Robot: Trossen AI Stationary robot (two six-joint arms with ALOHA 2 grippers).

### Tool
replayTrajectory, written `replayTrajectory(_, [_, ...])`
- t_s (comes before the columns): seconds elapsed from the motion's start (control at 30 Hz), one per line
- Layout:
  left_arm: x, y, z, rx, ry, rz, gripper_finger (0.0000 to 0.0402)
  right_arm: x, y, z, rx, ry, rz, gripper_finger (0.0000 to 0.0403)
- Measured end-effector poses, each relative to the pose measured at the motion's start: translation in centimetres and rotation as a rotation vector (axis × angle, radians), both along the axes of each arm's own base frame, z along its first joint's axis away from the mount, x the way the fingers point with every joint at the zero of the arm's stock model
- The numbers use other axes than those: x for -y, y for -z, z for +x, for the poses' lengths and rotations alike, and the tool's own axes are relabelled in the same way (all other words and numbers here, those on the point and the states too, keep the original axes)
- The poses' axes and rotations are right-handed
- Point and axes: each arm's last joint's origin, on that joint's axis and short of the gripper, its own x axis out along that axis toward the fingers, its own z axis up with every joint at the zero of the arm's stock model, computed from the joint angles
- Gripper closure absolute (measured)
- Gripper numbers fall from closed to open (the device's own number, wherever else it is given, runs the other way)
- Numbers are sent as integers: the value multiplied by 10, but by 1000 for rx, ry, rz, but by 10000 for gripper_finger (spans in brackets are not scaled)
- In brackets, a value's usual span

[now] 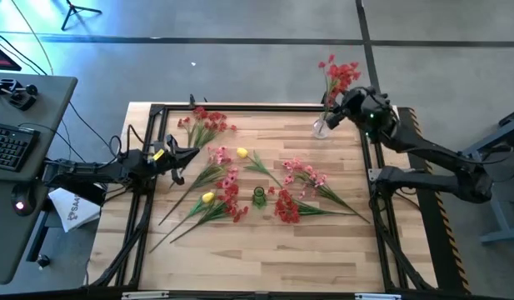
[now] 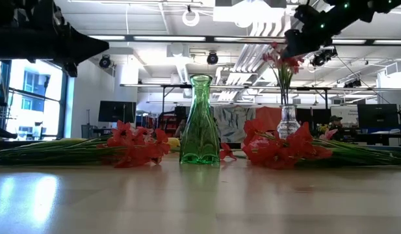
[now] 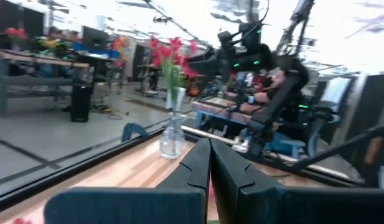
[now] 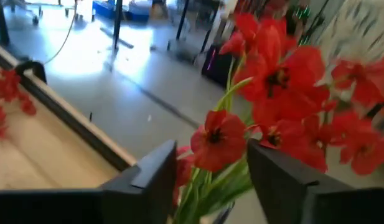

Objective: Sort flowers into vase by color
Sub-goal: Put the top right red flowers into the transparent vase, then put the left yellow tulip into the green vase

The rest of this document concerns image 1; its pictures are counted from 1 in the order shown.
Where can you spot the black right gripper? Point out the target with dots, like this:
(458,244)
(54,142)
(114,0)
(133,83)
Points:
(362,104)

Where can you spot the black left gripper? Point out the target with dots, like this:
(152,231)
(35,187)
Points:
(163,158)

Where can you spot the pink artificial flower bunch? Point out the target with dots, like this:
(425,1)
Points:
(312,177)
(206,177)

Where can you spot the red artificial flower bunch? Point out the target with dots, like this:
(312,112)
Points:
(231,196)
(286,208)
(215,116)
(342,75)

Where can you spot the yellow artificial tulip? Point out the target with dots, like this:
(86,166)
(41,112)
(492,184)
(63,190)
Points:
(208,197)
(242,153)

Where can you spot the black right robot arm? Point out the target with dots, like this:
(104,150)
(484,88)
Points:
(427,152)

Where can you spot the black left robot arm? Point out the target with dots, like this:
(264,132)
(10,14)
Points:
(94,171)

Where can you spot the clear glass vase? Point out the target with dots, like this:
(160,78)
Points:
(320,130)

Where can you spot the green glass vase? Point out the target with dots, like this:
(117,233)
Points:
(259,200)

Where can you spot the small black table clamp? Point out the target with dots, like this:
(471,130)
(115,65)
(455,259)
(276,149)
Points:
(192,100)

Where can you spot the white printed paper bag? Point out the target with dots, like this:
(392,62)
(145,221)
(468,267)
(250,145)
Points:
(75,212)

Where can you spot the black mat with hazard stripes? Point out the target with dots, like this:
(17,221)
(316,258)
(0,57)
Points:
(431,233)

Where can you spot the black computer mouse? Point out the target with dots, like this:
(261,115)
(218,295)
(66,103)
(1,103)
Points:
(23,200)

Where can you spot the black desk leg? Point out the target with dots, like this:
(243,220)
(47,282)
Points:
(38,237)

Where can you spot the black keyboard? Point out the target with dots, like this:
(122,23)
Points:
(11,146)

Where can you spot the black caster wheel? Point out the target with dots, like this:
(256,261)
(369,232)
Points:
(43,261)

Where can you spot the black tripod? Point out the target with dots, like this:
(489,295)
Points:
(73,10)

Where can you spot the blue-grey metal table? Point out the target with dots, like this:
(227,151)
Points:
(500,208)

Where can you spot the grey desk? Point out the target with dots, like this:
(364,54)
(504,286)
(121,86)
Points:
(6,233)

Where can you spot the black aluminium table frame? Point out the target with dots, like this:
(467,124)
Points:
(240,108)

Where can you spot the silver metal bracket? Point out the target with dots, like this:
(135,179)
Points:
(377,296)
(144,295)

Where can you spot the black clamp mount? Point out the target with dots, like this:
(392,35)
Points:
(17,95)

